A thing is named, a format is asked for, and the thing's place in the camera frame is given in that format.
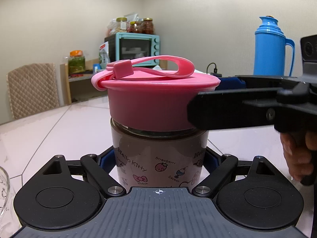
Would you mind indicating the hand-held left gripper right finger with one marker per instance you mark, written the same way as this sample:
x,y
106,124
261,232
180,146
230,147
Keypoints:
x,y
211,161

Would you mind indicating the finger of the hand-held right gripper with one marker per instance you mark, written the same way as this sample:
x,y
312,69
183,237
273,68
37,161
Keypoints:
x,y
230,82
227,114

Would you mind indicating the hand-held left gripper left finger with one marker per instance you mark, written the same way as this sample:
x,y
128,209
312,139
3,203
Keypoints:
x,y
105,162

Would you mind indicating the white cartoon print bottle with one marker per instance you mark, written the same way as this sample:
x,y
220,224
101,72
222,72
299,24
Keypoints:
x,y
158,148

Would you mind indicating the clear glass bowl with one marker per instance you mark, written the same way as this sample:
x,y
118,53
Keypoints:
x,y
3,191

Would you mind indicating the small blue white bottle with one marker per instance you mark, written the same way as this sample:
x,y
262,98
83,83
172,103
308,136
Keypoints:
x,y
96,67

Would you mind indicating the person's right hand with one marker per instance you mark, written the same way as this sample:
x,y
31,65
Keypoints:
x,y
289,153

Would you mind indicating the blue thermos jug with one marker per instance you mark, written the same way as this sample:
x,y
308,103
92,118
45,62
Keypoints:
x,y
267,49

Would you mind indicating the wooden side table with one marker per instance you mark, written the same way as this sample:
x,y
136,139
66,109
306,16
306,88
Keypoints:
x,y
81,86

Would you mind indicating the tall red contents jar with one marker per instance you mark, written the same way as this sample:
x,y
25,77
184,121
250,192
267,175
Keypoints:
x,y
147,26

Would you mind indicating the green pickle jar orange lid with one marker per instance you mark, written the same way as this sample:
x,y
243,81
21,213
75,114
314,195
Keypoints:
x,y
76,64

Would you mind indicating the beige quilted chair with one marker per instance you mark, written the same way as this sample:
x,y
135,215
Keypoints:
x,y
32,89

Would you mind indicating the teal toaster oven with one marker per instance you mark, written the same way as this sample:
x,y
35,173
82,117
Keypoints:
x,y
133,44

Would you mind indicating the red white packaged bag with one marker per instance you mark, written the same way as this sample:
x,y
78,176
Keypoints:
x,y
104,54

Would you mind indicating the short red contents jar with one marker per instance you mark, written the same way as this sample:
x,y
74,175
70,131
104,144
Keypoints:
x,y
135,27

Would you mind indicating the white paper bag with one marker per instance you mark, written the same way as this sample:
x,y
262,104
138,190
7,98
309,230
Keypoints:
x,y
132,16

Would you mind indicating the pale contents jar gold lid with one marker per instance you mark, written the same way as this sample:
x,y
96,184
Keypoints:
x,y
121,26

